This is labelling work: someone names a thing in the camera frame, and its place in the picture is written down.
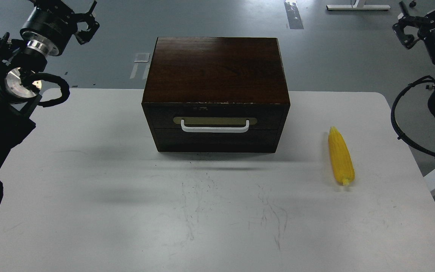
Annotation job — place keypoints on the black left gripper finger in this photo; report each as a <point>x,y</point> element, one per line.
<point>89,13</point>
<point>84,36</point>

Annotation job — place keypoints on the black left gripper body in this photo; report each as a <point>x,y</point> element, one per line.
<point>50,22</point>

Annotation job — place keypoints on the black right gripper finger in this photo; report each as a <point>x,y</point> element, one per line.
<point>407,19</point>
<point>406,40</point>

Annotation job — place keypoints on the wooden drawer with white handle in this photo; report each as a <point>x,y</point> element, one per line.
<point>266,122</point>

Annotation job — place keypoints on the yellow corn cob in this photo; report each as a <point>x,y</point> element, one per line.
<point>341,160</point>

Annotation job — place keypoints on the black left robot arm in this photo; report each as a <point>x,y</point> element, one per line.
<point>23,83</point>

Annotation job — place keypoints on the dark wooden drawer cabinet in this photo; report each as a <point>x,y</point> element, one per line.
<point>216,77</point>

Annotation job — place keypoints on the white table leg base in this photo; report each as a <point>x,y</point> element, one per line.
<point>358,5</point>

